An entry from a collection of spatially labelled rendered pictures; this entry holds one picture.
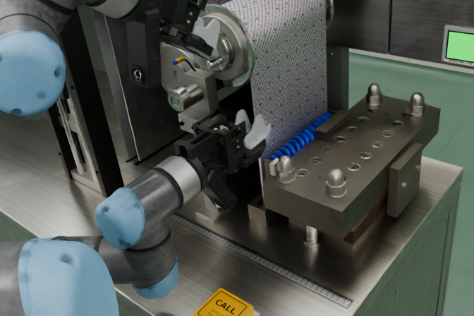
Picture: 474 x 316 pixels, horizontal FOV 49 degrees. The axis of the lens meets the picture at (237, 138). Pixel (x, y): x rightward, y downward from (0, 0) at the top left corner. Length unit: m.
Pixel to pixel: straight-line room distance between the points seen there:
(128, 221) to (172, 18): 0.28
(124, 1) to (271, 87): 0.36
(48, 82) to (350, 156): 0.61
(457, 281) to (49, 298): 1.94
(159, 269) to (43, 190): 0.55
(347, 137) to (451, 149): 1.97
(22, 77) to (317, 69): 0.67
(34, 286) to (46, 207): 0.82
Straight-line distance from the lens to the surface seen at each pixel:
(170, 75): 1.03
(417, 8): 1.06
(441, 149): 2.97
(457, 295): 2.18
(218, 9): 0.88
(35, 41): 0.52
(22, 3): 0.65
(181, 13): 0.75
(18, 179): 1.36
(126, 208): 0.73
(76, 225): 1.14
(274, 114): 0.96
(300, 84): 1.02
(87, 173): 1.25
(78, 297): 0.41
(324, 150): 1.00
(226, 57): 0.87
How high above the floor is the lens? 1.56
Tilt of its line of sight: 30 degrees down
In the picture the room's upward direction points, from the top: 7 degrees counter-clockwise
